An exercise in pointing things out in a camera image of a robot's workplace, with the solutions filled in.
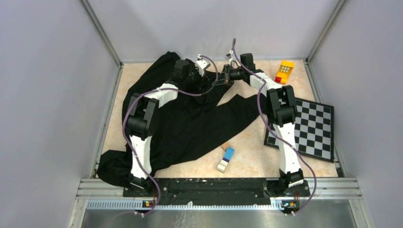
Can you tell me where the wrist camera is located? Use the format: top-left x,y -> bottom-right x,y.
225,50 -> 234,63
195,55 -> 211,76

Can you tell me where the black white chessboard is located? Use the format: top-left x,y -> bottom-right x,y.
263,97 -> 335,163

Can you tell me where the aluminium front rail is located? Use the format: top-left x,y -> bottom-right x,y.
76,178 -> 362,211

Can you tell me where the black jacket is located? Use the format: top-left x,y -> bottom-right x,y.
97,52 -> 259,188

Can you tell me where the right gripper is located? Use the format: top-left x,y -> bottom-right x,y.
211,65 -> 244,87

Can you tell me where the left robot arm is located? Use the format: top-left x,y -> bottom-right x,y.
122,55 -> 218,196

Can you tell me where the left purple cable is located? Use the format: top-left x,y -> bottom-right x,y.
122,54 -> 220,218

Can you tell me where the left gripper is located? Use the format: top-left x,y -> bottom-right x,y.
183,65 -> 209,89

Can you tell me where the yellow red toy block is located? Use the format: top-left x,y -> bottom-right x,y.
275,60 -> 295,84

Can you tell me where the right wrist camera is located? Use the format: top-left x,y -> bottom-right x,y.
225,50 -> 234,63

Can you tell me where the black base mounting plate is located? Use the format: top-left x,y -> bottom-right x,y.
123,177 -> 311,207

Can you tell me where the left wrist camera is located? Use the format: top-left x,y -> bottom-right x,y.
195,55 -> 211,76

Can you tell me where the blue white block stack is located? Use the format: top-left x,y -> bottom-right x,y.
217,147 -> 235,173

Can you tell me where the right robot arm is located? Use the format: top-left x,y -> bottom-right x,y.
223,50 -> 304,196

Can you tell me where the small brown wooden block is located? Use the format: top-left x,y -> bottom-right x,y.
221,142 -> 230,151

